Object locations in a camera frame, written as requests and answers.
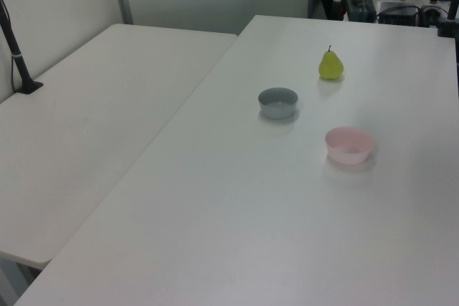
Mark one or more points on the black camera stand pole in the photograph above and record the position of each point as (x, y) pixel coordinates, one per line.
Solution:
(16, 58)

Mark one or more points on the green yellow pear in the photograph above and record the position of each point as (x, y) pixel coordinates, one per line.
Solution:
(330, 67)

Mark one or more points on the grey plastic bowl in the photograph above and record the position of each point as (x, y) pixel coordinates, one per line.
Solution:
(278, 105)

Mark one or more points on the white side table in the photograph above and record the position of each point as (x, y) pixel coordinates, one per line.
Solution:
(89, 123)

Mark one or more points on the black clamp stand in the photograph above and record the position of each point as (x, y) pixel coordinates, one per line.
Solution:
(448, 23)

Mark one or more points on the dark green equipment box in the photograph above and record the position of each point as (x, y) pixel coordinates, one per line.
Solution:
(360, 8)

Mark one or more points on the black equipment box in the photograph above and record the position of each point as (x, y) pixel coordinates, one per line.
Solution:
(396, 12)

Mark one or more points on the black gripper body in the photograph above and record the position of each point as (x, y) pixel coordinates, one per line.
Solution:
(342, 6)

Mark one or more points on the pink plastic bowl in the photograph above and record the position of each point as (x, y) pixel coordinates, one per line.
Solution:
(349, 146)

